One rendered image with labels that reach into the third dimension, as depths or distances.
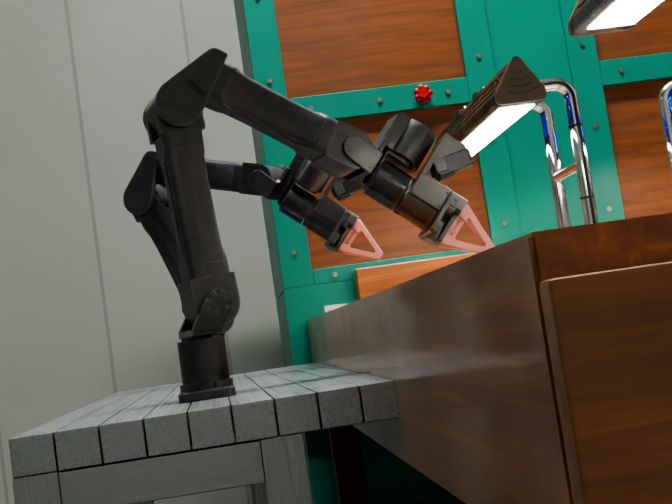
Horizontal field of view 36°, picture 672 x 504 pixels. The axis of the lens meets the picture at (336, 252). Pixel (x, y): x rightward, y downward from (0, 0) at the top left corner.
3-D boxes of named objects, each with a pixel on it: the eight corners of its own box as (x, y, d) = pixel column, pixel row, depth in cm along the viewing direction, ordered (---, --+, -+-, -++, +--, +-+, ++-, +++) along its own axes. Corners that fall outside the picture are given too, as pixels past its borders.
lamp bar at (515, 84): (498, 104, 161) (491, 58, 162) (426, 171, 223) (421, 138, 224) (548, 98, 162) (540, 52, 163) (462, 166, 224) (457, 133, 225)
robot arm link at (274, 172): (292, 167, 195) (154, 153, 207) (270, 163, 187) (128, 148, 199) (284, 232, 196) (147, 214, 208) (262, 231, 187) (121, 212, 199)
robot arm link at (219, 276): (231, 324, 143) (184, 92, 144) (244, 320, 136) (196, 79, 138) (187, 332, 140) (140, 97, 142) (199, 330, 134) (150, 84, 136)
